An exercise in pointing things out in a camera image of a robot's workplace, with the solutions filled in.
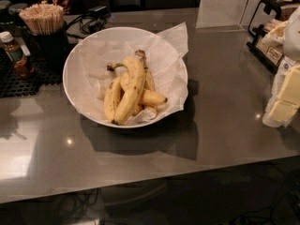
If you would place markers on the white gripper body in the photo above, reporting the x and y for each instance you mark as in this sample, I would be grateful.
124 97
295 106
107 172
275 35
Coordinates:
293 37

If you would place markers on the brown sauce bottle white cap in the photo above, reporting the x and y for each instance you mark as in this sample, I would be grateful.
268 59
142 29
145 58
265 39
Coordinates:
14 51

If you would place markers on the left small banana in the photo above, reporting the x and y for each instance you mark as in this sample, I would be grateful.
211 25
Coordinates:
112 98

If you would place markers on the white bowl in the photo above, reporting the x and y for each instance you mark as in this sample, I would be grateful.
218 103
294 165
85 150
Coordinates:
78 78

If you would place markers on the black rubber grid mat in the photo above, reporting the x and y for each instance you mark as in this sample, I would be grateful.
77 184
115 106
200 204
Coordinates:
13 86

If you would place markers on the black wire condiment rack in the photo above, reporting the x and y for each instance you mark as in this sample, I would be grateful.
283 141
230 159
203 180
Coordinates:
269 55

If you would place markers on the black power adapter with cable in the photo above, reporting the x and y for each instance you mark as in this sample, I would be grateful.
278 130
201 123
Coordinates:
92 21

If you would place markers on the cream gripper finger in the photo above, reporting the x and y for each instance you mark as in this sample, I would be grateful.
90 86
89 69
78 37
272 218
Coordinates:
288 97

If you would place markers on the large top banana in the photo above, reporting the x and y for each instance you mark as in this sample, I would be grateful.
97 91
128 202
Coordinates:
132 95

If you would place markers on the right crosswise banana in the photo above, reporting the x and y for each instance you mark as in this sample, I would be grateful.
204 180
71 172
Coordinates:
150 98

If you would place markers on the white paper liner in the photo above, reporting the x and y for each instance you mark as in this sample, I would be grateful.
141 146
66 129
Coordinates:
93 63

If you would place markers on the bundle of wooden stir sticks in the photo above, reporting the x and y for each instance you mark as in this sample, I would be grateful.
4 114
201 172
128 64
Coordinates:
43 19

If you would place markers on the black stick holder cup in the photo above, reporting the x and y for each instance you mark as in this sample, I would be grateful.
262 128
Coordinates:
54 49

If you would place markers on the back banana with stem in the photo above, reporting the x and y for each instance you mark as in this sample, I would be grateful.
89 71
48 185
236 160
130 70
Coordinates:
149 83

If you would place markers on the dark jar with lid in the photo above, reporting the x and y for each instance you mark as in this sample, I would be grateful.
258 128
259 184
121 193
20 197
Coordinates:
14 10
6 20

